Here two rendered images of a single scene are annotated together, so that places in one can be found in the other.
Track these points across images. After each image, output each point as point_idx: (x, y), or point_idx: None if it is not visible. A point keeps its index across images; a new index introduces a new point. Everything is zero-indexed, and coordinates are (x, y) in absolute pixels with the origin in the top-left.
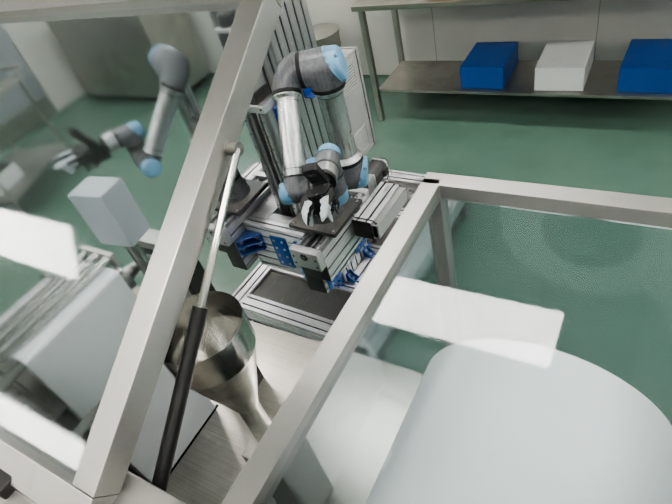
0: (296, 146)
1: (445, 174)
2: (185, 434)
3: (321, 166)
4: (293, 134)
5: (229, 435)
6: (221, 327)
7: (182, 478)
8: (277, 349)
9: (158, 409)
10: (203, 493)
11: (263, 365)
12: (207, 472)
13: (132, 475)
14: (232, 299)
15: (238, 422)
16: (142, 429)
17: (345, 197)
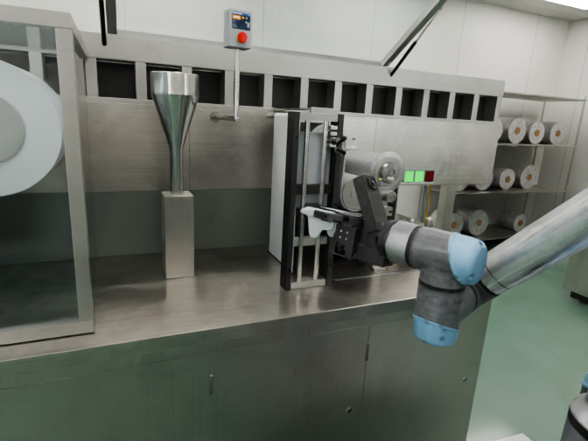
0: (515, 238)
1: (52, 10)
2: (281, 253)
3: (403, 221)
4: (535, 224)
5: (262, 270)
6: (189, 102)
7: (262, 256)
8: (302, 303)
9: (282, 215)
10: (242, 257)
11: (297, 294)
12: (252, 261)
13: (108, 33)
14: (173, 75)
15: (266, 275)
16: (276, 212)
17: (416, 326)
